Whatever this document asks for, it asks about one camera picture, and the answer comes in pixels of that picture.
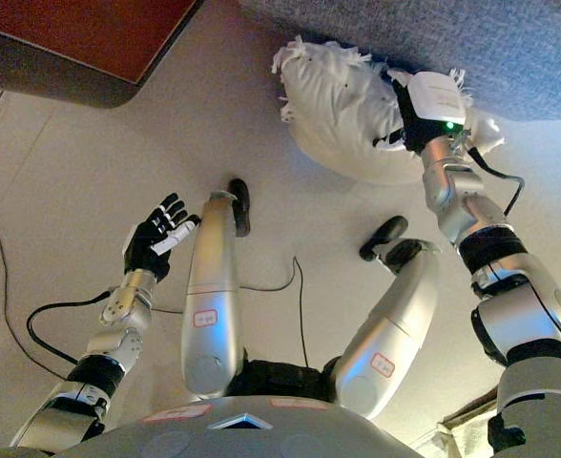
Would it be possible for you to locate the thin black tether cable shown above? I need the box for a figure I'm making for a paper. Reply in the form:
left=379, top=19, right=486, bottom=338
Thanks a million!
left=151, top=256, right=310, bottom=368

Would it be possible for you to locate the grey robot torso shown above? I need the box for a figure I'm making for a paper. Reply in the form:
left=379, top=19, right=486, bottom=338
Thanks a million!
left=0, top=394, right=427, bottom=458

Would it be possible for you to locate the white fringed pillow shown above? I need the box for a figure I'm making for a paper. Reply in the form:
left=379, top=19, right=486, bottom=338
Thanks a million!
left=271, top=34, right=506, bottom=186

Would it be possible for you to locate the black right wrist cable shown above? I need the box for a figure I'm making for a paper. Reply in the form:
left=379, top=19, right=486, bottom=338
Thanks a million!
left=467, top=146, right=526, bottom=216

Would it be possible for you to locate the brown wooden table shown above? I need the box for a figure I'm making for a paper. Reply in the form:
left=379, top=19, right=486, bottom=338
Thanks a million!
left=0, top=0, right=206, bottom=110

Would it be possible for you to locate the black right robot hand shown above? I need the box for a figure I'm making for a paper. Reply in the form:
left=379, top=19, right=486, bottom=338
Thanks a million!
left=373, top=71, right=475, bottom=154

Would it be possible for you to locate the grey fabric armchair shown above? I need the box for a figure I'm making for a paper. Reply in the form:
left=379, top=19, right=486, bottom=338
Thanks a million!
left=236, top=0, right=561, bottom=123

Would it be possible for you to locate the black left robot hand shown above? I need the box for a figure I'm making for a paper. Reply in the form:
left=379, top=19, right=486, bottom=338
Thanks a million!
left=122, top=192, right=202, bottom=282

